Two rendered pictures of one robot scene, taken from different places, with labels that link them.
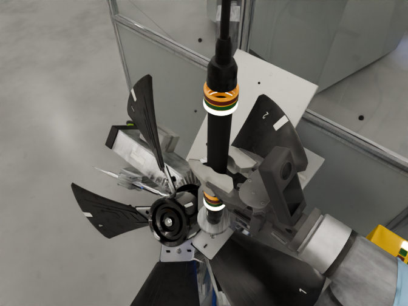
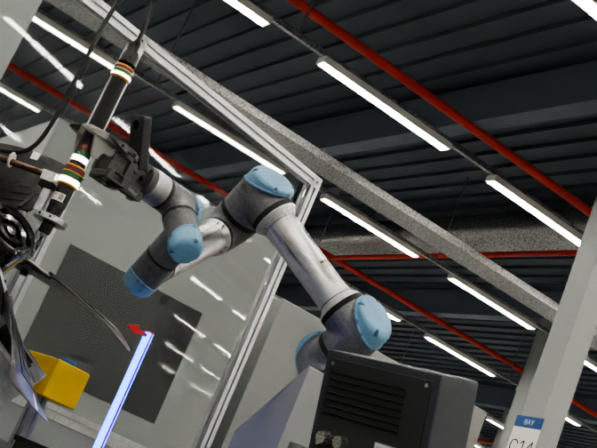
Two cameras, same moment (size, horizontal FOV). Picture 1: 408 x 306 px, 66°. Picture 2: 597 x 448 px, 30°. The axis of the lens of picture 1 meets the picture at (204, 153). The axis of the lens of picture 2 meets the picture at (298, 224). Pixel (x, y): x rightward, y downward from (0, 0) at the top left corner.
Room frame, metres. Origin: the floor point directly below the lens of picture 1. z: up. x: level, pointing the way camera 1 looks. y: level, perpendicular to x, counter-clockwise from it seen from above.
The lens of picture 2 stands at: (-0.45, 2.11, 0.87)
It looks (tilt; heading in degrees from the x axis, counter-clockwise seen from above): 16 degrees up; 277
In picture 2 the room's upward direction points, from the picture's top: 23 degrees clockwise
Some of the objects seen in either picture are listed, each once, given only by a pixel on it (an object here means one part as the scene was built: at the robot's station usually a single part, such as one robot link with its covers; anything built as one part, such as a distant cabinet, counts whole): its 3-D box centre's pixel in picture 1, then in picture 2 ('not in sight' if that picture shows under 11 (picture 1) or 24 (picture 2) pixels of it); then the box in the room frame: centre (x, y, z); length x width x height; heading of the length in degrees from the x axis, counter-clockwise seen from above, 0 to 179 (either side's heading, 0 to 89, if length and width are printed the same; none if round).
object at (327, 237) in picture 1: (322, 239); (151, 186); (0.17, -0.17, 1.47); 0.08 x 0.05 x 0.08; 140
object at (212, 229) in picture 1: (214, 204); (54, 199); (0.30, -0.02, 1.33); 0.09 x 0.07 x 0.10; 175
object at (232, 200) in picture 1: (234, 192); (117, 147); (0.24, -0.05, 1.49); 0.09 x 0.05 x 0.02; 60
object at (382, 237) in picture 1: (377, 262); (47, 380); (0.29, -0.49, 1.02); 0.16 x 0.10 x 0.11; 140
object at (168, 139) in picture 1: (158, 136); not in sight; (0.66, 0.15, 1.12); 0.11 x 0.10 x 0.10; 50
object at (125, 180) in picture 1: (127, 180); not in sight; (0.52, 0.24, 1.08); 0.07 x 0.04 x 0.06; 61
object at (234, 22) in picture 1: (227, 22); not in sight; (0.92, -0.07, 1.37); 0.10 x 0.07 x 0.08; 175
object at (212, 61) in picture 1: (217, 164); (91, 134); (0.29, -0.02, 1.49); 0.04 x 0.04 x 0.46
